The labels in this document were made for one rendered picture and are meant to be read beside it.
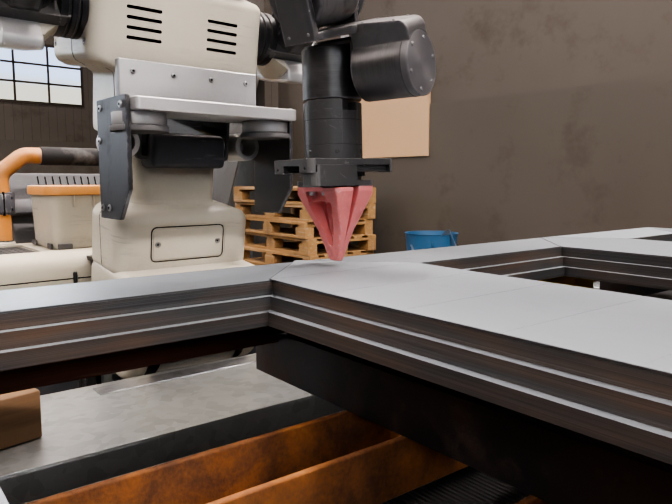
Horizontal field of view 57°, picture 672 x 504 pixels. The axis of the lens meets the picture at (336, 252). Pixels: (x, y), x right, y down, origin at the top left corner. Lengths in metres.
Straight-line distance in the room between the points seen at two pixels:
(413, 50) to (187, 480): 0.40
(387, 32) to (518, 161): 4.58
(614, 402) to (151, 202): 0.78
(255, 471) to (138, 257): 0.48
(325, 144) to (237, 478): 0.30
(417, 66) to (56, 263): 0.79
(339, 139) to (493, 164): 4.68
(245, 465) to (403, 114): 5.45
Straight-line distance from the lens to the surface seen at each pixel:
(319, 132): 0.60
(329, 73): 0.60
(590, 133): 4.84
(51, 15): 0.94
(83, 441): 0.69
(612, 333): 0.39
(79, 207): 1.23
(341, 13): 0.62
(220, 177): 7.15
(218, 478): 0.54
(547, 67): 5.08
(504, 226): 5.19
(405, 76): 0.56
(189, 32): 1.00
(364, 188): 0.60
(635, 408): 0.33
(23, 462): 0.67
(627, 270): 0.82
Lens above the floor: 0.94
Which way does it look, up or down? 7 degrees down
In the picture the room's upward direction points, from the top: straight up
